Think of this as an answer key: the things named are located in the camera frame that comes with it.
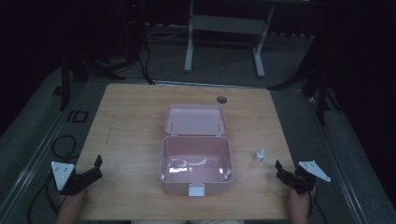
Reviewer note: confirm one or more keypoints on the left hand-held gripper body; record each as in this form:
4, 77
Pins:
63, 174

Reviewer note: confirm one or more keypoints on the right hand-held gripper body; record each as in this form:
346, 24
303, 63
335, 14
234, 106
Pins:
303, 180

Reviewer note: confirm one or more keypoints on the small white dropper bottle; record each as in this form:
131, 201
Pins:
259, 156

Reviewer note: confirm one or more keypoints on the pink storage box with lid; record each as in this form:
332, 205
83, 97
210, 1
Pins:
196, 155

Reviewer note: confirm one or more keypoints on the person's right hand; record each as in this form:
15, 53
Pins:
300, 202

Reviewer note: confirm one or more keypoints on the person's left hand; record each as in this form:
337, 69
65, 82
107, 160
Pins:
73, 202

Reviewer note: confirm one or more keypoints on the black stand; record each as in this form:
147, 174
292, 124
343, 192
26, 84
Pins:
320, 87
77, 70

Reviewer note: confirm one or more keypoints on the black square floor frame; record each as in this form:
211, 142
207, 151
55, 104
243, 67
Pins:
77, 116

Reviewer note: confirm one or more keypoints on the white metal desk frame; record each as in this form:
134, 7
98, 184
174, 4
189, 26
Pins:
229, 25

